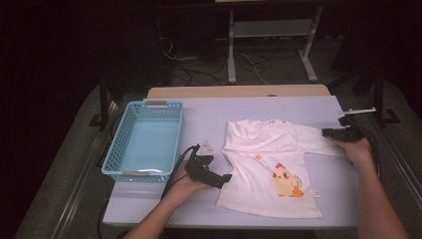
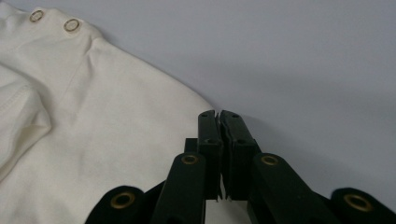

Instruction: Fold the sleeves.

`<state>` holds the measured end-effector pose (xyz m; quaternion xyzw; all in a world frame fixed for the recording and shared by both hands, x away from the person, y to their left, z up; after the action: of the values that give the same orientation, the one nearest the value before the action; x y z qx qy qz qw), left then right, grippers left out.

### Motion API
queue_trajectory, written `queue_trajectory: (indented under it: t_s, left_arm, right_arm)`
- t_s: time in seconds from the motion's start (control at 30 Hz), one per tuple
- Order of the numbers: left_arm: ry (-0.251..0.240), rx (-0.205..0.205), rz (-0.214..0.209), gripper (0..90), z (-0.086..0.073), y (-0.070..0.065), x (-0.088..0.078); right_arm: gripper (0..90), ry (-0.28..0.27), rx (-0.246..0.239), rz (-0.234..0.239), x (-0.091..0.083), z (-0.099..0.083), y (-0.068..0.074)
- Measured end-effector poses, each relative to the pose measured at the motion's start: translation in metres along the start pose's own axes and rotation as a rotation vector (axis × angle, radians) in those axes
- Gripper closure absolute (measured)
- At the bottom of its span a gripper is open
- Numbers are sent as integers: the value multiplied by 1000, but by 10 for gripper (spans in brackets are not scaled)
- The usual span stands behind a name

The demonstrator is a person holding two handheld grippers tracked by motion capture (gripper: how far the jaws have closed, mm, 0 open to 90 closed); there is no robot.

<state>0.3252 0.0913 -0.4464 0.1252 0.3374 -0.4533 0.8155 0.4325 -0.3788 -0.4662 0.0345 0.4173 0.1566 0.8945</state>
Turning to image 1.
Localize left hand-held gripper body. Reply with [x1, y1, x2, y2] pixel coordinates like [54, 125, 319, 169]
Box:
[184, 140, 218, 182]

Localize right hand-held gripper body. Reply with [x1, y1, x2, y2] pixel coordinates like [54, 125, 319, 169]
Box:
[337, 107, 377, 143]

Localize white shirt with chick print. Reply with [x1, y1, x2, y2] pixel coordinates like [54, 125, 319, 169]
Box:
[215, 119, 346, 220]

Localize light blue plastic basket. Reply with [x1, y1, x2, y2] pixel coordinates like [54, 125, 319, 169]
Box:
[101, 100, 185, 183]

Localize person's right hand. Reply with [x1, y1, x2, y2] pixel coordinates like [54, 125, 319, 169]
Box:
[332, 136, 375, 174]

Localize person's left hand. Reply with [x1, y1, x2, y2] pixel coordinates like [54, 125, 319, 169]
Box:
[161, 163, 212, 209]

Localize black metal stand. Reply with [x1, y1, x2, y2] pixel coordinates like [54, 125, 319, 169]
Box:
[88, 78, 117, 131]
[371, 64, 401, 127]

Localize wooden table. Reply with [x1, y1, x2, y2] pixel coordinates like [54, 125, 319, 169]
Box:
[146, 84, 331, 100]

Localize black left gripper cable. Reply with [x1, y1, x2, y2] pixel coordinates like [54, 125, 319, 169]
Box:
[96, 143, 202, 239]

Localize metal floor rail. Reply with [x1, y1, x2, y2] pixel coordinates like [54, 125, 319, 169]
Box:
[49, 99, 115, 239]
[377, 125, 422, 207]

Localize black floor cable bundle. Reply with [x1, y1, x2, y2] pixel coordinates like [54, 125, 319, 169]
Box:
[170, 54, 230, 88]

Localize white floor cable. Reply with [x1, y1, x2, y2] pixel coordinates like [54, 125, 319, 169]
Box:
[238, 51, 269, 86]

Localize white metal desk frame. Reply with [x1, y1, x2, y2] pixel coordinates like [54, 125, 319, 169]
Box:
[227, 5, 324, 84]

